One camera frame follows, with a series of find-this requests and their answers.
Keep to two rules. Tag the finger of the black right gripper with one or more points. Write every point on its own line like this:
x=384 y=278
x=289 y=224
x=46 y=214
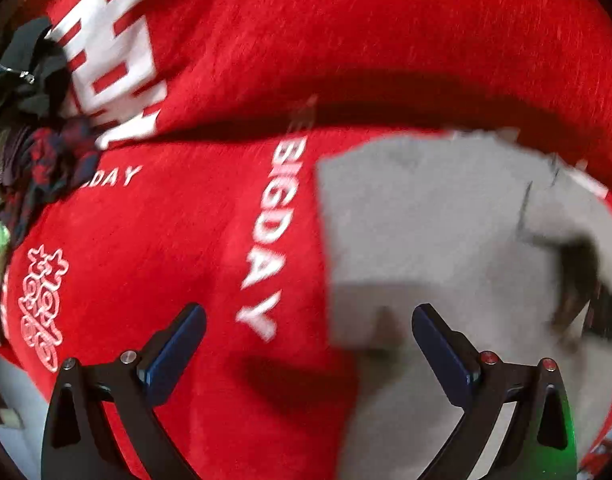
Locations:
x=579 y=282

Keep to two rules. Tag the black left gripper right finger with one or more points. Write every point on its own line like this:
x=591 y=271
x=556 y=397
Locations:
x=539 y=442

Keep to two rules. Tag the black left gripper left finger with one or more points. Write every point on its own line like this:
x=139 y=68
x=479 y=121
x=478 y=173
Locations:
x=78 y=442

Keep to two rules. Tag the grey small shirt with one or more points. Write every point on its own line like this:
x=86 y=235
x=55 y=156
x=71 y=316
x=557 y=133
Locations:
x=410 y=221

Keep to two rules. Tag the dark plaid clothes pile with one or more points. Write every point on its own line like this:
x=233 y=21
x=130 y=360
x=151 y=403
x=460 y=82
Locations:
x=43 y=156

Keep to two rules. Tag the red blanket with white lettering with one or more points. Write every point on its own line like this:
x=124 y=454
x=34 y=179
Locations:
x=217 y=111

